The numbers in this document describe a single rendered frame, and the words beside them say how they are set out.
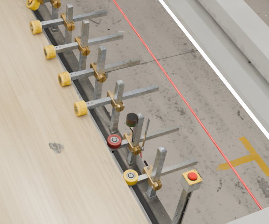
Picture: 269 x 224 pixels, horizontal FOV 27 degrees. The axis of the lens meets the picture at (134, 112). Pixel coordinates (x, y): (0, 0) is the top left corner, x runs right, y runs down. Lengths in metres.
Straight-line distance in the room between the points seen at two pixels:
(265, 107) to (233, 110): 3.37
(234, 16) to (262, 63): 0.15
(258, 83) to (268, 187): 2.96
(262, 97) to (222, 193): 2.83
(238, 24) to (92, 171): 1.73
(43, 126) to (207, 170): 1.55
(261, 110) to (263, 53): 0.13
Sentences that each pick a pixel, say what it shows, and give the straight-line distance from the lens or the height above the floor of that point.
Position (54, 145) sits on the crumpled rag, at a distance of 3.01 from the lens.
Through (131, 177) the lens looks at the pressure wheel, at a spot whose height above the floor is 0.90.
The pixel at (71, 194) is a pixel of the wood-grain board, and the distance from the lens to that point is 2.84.
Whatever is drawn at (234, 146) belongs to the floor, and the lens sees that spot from 4.42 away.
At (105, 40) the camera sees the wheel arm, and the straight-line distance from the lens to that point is 3.58.
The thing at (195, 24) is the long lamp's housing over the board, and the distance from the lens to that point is 1.49.
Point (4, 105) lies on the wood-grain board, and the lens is 3.22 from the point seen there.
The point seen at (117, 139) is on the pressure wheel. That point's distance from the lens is 3.07.
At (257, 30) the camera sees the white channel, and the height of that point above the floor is 2.46.
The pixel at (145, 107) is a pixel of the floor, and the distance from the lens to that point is 4.51.
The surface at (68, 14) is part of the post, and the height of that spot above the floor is 1.04.
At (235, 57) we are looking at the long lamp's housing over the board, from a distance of 1.39.
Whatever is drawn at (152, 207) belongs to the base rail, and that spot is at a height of 0.70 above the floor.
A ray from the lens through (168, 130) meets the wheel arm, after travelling 3.22.
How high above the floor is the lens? 3.25
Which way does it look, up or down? 47 degrees down
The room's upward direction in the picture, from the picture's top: 10 degrees clockwise
